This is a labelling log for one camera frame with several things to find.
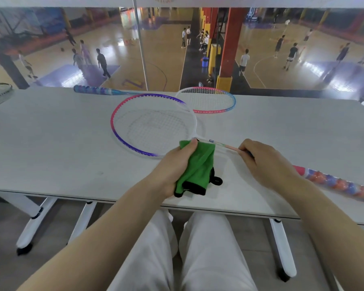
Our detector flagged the person's right hand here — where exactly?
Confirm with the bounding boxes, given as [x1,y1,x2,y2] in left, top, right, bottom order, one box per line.
[237,138,307,195]

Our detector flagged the person's left hand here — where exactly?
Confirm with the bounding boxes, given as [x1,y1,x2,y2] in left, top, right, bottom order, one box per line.
[147,138,199,200]

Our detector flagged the green black cleaning cloth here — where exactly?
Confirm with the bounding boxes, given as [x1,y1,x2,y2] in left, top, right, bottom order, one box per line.
[174,140,224,198]

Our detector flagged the purple pink badminton racket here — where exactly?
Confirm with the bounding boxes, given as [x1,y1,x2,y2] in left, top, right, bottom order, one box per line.
[110,93,364,207]

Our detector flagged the pink blue badminton racket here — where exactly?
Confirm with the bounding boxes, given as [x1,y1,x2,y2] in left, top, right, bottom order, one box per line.
[73,84,237,115]

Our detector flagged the person's right forearm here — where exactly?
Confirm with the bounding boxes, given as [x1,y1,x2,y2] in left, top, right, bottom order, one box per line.
[286,178,364,291]

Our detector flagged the person's left forearm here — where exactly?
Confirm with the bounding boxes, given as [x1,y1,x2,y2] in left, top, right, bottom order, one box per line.
[18,178,170,291]

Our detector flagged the person's white trousers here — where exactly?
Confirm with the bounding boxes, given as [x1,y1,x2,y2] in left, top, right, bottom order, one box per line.
[108,209,258,291]

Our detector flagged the white table leg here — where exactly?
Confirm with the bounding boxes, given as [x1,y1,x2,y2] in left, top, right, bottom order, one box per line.
[263,218,297,282]
[67,201,97,245]
[0,192,57,255]

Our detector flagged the metal window mullion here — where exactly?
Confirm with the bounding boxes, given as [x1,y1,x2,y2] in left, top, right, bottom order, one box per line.
[132,0,148,91]

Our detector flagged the group of distant people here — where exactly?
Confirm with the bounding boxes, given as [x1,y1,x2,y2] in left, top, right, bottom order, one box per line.
[18,19,364,81]

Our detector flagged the red pillar with yellow base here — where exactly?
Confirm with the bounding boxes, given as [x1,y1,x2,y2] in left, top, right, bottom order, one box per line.
[215,8,249,93]

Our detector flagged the white banner with purple print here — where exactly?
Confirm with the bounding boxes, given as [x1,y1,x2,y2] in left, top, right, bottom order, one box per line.
[0,0,364,9]

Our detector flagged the yellow padded post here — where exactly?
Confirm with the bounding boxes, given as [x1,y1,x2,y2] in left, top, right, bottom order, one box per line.
[208,44,221,75]

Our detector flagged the dark hoop post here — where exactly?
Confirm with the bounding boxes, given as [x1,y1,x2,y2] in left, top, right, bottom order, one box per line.
[0,42,30,90]

